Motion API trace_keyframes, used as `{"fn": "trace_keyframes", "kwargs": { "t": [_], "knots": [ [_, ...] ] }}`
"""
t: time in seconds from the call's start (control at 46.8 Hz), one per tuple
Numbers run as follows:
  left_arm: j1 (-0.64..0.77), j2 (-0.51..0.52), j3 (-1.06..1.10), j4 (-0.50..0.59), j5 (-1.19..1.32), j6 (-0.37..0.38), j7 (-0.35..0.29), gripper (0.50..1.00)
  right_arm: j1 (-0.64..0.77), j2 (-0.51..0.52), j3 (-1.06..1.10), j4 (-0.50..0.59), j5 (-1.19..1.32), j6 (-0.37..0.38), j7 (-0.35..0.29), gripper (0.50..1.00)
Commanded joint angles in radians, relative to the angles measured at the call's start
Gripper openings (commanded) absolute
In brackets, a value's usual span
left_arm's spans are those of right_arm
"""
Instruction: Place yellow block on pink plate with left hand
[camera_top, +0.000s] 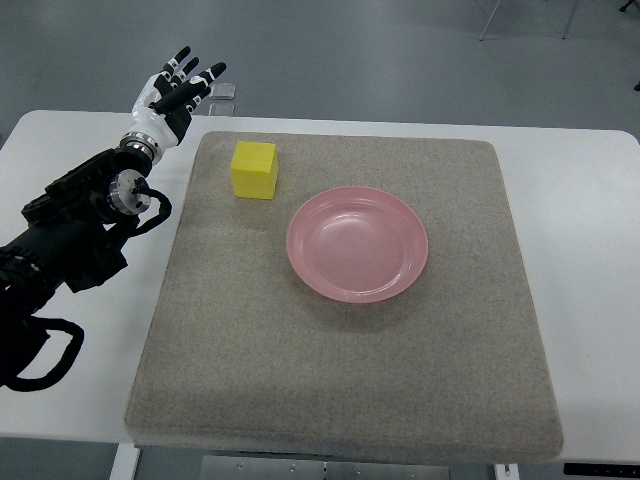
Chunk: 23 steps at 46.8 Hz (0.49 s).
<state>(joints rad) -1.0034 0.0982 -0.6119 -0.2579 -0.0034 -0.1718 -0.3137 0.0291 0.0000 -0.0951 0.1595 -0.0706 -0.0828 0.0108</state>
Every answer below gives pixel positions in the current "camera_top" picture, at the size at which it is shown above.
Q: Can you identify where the metal floor plate far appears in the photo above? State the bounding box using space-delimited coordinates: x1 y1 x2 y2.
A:
210 83 236 100

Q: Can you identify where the white table leg right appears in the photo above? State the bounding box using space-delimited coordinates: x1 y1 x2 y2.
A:
494 464 521 480

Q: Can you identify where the metal table base plate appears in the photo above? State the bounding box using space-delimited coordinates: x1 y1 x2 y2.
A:
199 455 451 480

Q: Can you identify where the metal floor plate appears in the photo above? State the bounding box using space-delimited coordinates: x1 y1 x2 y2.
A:
210 83 236 100
208 102 235 117

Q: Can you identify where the chair legs background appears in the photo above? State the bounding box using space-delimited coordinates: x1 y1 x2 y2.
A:
477 1 583 42

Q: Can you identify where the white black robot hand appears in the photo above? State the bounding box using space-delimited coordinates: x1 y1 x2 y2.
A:
120 46 227 164

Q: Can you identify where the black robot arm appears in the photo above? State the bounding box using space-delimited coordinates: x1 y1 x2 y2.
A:
1 133 172 392

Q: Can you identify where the white table leg left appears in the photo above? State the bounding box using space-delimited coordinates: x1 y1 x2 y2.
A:
108 443 140 480

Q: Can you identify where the pink plate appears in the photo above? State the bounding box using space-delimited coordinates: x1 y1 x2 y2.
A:
286 186 429 304

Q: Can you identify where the metal floor plate near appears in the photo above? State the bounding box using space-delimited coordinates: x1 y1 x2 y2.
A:
208 102 235 117

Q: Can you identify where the yellow foam block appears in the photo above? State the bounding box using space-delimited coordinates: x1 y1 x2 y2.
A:
230 141 279 200

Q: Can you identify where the white table leg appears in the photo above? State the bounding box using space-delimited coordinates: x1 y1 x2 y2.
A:
108 443 140 480
494 464 521 480

